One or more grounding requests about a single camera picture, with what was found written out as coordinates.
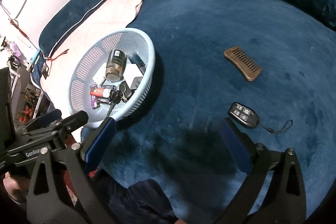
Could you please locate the clear blue-grey cosmetic tube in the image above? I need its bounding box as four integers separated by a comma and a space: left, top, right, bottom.
128, 52, 146, 75

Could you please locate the black four-button key fob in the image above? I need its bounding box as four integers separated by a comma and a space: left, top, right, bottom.
228, 102, 293, 134

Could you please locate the dark green labelled jar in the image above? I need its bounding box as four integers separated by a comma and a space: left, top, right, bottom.
105, 50, 126, 82

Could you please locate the white plug adapter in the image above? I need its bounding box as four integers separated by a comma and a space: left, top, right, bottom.
92, 65, 106, 85

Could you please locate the brown wooden comb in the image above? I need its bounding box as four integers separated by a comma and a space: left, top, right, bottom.
223, 46, 262, 82

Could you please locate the black oval key pouch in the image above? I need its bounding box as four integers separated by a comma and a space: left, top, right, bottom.
130, 76, 143, 90

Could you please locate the person's left hand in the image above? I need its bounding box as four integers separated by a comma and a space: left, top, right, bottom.
3, 172, 30, 203

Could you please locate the black car key with ring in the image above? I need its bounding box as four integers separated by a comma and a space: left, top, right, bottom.
110, 82, 133, 104

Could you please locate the navy piped cushion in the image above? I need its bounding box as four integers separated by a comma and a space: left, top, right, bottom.
39, 0, 107, 57

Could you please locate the purple lighter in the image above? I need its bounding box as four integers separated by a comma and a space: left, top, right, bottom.
91, 97, 110, 110

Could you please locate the pink cloth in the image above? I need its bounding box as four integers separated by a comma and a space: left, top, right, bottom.
41, 0, 143, 101

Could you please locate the light blue plastic basket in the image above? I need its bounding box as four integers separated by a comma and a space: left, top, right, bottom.
69, 28, 155, 128

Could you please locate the red and white lighter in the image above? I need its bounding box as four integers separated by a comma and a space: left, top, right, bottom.
90, 88, 112, 98

